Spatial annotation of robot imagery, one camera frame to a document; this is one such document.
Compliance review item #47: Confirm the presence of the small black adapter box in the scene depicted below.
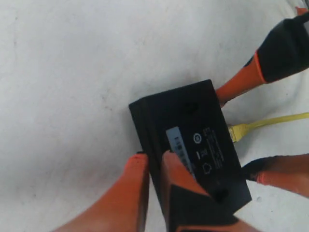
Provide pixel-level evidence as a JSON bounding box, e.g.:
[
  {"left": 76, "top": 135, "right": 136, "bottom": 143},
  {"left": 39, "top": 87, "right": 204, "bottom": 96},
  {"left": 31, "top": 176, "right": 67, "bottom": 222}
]
[{"left": 128, "top": 79, "right": 253, "bottom": 213}]

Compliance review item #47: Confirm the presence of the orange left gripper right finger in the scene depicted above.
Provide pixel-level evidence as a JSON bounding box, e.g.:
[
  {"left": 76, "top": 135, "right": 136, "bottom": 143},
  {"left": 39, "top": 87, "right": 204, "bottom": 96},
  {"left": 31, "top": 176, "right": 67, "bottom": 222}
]
[{"left": 161, "top": 151, "right": 250, "bottom": 232}]

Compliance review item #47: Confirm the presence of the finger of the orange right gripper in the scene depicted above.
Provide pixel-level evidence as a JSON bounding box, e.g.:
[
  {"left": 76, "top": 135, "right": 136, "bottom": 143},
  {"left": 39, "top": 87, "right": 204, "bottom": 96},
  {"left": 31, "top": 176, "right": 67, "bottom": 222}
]
[
  {"left": 216, "top": 13, "right": 309, "bottom": 104},
  {"left": 241, "top": 154, "right": 309, "bottom": 196}
]

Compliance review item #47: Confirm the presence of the yellow ethernet cable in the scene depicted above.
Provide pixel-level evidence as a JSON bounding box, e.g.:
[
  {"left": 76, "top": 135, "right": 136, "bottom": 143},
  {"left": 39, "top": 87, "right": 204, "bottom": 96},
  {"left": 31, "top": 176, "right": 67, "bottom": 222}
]
[{"left": 228, "top": 111, "right": 309, "bottom": 143}]

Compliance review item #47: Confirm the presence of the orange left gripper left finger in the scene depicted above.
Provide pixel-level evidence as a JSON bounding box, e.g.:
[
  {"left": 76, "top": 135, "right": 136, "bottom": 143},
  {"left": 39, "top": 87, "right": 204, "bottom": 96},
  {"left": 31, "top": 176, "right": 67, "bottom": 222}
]
[{"left": 55, "top": 153, "right": 150, "bottom": 232}]

